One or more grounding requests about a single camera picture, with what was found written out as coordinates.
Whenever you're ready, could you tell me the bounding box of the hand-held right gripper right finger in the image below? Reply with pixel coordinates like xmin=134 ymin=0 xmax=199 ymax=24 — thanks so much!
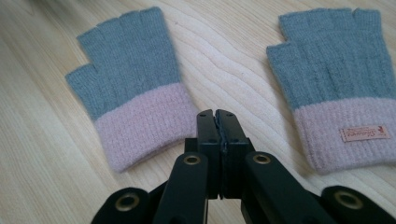
xmin=216 ymin=108 xmax=252 ymax=200

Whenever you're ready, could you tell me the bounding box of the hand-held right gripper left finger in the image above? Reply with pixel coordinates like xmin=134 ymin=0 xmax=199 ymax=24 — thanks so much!
xmin=184 ymin=108 xmax=223 ymax=200

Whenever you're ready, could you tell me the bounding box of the plain grey pink fingerless glove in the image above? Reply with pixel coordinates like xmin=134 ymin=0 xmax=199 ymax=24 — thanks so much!
xmin=64 ymin=7 xmax=200 ymax=174

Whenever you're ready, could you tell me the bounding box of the grey pink glove with label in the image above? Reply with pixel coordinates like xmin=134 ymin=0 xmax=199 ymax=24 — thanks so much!
xmin=265 ymin=7 xmax=396 ymax=175

